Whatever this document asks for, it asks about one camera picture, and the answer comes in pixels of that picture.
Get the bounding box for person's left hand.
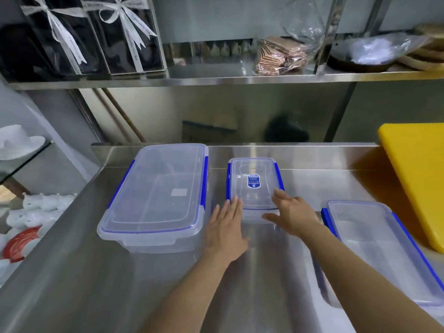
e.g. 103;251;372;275
204;196;251;263

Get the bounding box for person's right hand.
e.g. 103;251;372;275
262;189;322;239

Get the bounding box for small clear labelled container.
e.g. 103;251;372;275
226;157;285;224

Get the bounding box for large clear plastic container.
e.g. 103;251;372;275
97;143;210;254

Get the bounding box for person's right forearm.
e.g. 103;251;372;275
300;220;444;333

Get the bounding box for person's left forearm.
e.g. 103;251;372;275
138;251;234;333

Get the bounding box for yellow cutting board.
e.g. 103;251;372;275
377;122;444;254

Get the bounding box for stainless steel shelf unit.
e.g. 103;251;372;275
0;0;444;144

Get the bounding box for brown wooden pole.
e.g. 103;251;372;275
99;88;148;143

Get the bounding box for bag of brown wafers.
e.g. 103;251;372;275
255;3;335;77

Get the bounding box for row of metal nozzles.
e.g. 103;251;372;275
163;40;258;63

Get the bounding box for clear bag white contents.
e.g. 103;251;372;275
341;32;432;66

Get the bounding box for group of white teapots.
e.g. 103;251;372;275
6;191;78;230

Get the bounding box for red saucer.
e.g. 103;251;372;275
2;226;43;264

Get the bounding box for glass display shelf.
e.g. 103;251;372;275
0;139;53;185

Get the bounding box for black gift box white ribbon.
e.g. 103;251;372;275
19;0;109;77
80;0;168;75

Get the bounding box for group of white cups saucers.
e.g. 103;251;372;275
0;124;47;161

